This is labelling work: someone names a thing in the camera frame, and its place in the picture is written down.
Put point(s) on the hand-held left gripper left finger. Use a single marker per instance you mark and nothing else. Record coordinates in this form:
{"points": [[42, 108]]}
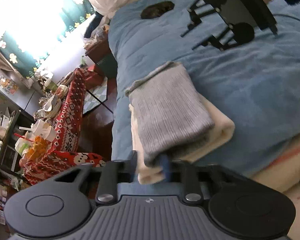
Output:
{"points": [[133, 167]]}

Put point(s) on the dark curled-up cat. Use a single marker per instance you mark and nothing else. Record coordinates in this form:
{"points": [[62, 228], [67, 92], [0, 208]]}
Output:
{"points": [[157, 10]]}

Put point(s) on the green patterned window valance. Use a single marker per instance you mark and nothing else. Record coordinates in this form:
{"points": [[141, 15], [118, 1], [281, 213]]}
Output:
{"points": [[65, 12]]}

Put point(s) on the blue fleece blanket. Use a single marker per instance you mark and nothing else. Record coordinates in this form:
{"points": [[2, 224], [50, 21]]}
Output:
{"points": [[252, 80]]}

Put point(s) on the pile of tableware clutter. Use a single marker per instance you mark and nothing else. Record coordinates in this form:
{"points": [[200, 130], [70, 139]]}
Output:
{"points": [[47, 105]]}

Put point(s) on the dark blue cloth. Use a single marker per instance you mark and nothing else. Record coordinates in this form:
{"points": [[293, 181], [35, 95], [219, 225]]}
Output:
{"points": [[93, 26]]}

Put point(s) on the striped bed sheet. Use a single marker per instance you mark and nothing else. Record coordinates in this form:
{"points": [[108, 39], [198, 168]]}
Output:
{"points": [[285, 160]]}

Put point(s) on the black storage shelf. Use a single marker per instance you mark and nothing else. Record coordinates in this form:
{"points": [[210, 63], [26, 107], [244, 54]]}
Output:
{"points": [[15, 130]]}

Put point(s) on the silver fridge with magnets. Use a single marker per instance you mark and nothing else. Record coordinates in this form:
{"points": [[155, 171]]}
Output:
{"points": [[20, 97]]}

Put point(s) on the green checkered floor mat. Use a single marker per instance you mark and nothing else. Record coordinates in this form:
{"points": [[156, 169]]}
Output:
{"points": [[95, 97]]}

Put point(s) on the pile of plastic bags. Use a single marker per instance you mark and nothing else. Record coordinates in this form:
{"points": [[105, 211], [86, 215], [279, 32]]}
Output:
{"points": [[97, 36]]}

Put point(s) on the dark red nightstand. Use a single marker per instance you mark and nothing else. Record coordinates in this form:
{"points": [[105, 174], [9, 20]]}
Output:
{"points": [[100, 52]]}

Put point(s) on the red patterned tablecloth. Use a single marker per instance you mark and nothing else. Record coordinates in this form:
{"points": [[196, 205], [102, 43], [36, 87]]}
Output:
{"points": [[70, 120]]}

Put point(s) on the cream cloth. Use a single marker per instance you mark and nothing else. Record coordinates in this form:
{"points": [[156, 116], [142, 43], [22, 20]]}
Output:
{"points": [[220, 127]]}

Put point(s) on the gray knit sweater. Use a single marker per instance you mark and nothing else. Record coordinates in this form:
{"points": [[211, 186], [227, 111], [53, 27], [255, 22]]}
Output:
{"points": [[170, 110]]}

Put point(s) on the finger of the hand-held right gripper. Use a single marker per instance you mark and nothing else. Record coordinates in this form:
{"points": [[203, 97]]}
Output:
{"points": [[213, 41], [196, 20]]}

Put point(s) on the dark green bin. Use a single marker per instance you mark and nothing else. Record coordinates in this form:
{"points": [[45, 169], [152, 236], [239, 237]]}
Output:
{"points": [[107, 66]]}

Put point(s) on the pile of oranges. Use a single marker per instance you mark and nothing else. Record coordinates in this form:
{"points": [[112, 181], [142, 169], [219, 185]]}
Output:
{"points": [[38, 146]]}

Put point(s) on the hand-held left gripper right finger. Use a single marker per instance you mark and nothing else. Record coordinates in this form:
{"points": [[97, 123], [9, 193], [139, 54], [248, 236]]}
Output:
{"points": [[165, 170]]}

